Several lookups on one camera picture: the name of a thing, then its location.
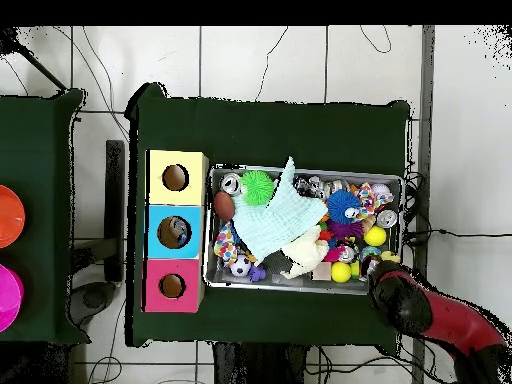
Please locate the shallow clear mesh bin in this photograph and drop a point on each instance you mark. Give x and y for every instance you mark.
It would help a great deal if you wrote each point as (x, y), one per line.
(288, 286)

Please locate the pink bowl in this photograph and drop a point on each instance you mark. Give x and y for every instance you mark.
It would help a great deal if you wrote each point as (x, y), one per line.
(10, 298)

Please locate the colourful dotted cloth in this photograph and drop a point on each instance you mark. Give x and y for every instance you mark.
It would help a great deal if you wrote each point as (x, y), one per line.
(224, 244)

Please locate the black upright panel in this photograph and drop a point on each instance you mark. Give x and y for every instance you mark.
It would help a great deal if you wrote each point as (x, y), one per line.
(115, 200)

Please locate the green spiky rubber ball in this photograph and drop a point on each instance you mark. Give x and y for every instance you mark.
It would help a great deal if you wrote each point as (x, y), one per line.
(257, 187)

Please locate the orange bowl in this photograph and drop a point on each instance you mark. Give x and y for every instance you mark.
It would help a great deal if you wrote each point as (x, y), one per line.
(10, 216)

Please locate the wooden box with three holes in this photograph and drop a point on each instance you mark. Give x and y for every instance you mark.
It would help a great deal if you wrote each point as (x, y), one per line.
(192, 192)

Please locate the cream knit cloth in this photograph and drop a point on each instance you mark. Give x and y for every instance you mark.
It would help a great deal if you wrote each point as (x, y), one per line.
(308, 250)

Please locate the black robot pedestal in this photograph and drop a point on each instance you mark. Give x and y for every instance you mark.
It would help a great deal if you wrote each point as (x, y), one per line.
(260, 368)

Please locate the small black white soccer ball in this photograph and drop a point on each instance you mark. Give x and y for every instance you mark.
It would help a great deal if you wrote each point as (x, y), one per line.
(240, 266)

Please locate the plain wooden cube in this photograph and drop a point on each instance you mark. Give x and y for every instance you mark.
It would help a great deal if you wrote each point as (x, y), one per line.
(322, 271)

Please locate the dark green tablecloth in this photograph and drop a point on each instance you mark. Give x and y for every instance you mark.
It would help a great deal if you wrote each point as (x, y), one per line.
(280, 132)
(40, 140)

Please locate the blue spiky rubber ball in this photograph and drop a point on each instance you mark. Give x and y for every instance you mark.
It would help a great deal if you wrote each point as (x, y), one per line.
(342, 206)

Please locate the black printed can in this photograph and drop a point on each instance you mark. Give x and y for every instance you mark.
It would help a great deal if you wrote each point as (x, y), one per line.
(308, 187)

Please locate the black tripod pole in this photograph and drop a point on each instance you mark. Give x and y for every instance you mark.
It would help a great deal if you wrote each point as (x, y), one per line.
(8, 42)

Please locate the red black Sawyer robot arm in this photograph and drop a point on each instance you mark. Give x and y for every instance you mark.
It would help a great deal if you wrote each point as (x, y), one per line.
(448, 320)

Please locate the globe print ball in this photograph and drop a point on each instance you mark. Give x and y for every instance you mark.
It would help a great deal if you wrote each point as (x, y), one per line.
(370, 252)

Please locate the plain silver can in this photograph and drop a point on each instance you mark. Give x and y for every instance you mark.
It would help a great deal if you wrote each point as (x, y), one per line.
(230, 184)

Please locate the mint green knit cloth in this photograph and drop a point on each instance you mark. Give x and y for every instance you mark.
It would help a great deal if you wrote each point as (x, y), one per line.
(276, 224)

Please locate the small brown football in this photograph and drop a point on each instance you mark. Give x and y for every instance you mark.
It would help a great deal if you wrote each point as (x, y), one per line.
(223, 206)

